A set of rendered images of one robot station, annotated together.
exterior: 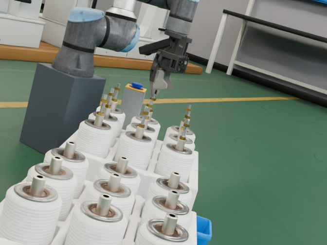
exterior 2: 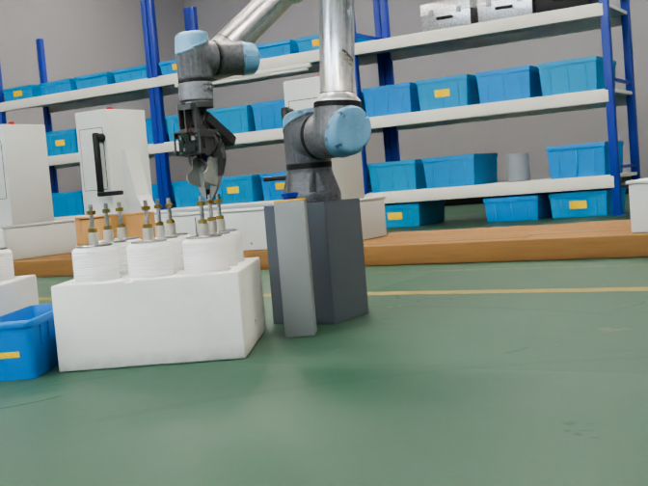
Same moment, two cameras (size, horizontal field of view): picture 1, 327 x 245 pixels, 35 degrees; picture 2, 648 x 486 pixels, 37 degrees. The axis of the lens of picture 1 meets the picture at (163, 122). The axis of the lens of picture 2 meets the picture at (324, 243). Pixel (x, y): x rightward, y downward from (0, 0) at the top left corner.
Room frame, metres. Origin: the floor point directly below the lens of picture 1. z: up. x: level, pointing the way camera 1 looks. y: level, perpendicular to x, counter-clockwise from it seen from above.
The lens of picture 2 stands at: (1.95, -2.10, 0.34)
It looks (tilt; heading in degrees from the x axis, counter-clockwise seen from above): 3 degrees down; 92
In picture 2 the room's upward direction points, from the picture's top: 5 degrees counter-clockwise
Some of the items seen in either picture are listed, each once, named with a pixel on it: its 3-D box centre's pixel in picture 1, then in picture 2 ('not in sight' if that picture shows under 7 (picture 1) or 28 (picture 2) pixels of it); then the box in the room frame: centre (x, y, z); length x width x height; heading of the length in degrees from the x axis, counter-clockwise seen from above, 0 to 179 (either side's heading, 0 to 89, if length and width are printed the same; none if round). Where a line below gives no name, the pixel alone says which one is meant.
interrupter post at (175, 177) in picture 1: (174, 180); not in sight; (1.06, -0.06, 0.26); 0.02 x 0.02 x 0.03
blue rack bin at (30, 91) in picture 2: not in sight; (39, 94); (-0.90, 6.69, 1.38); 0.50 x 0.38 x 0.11; 61
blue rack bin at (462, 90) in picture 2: not in sight; (455, 94); (2.67, 4.79, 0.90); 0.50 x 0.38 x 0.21; 62
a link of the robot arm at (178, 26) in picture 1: (178, 26); (197, 93); (1.61, 0.04, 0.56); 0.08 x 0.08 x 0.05
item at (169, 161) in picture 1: (170, 179); (98, 288); (1.38, -0.06, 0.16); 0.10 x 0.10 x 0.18
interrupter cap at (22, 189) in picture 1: (36, 192); not in sight; (0.83, 0.18, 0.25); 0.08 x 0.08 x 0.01
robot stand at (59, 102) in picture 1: (63, 110); (316, 260); (1.83, 0.37, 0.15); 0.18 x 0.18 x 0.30; 62
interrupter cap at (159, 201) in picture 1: (170, 205); not in sight; (0.95, -0.06, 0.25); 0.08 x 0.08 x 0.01
